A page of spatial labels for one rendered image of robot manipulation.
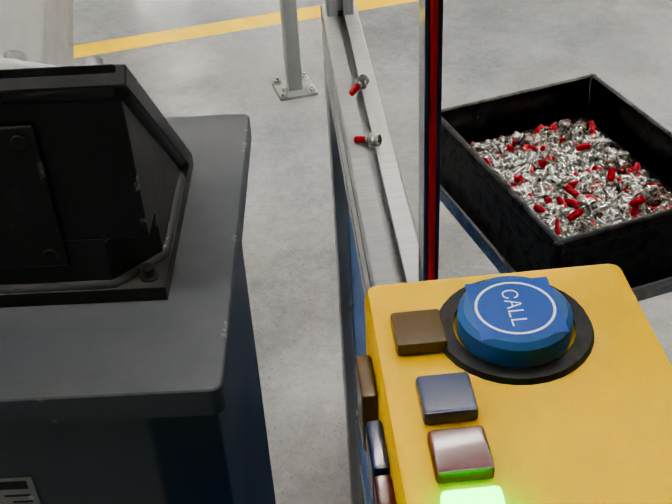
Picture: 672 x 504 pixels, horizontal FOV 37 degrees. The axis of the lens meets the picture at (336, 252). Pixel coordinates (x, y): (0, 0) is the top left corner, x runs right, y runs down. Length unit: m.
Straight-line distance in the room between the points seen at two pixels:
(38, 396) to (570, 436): 0.33
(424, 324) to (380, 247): 0.40
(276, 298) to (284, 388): 0.27
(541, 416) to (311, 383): 1.55
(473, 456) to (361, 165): 0.56
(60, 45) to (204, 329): 0.19
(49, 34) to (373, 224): 0.29
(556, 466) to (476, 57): 2.69
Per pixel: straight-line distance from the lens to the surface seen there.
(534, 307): 0.35
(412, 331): 0.35
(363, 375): 0.36
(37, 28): 0.62
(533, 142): 0.90
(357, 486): 1.60
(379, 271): 0.72
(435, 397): 0.32
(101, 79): 0.53
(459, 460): 0.31
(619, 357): 0.35
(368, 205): 0.79
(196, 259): 0.64
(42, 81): 0.54
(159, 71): 3.02
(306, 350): 1.94
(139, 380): 0.56
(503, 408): 0.33
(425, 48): 0.56
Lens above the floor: 1.31
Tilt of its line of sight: 37 degrees down
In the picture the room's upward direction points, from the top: 3 degrees counter-clockwise
